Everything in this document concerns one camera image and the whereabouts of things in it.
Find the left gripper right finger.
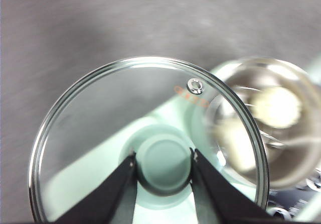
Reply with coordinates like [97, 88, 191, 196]
[190, 148, 284, 224]

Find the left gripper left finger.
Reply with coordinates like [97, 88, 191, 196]
[54, 152, 137, 224]

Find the smooth white steamed bun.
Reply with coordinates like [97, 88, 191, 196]
[215, 120, 261, 172]

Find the glass pot lid green knob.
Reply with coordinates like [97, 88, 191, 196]
[28, 55, 270, 224]

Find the ridged bun with green dots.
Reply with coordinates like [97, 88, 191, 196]
[250, 87, 301, 129]

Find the black control panel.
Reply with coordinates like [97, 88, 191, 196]
[265, 178, 321, 224]

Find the green breakfast machine base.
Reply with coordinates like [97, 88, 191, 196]
[40, 63, 321, 224]

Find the green pot with handle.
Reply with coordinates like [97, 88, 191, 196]
[190, 55, 319, 192]

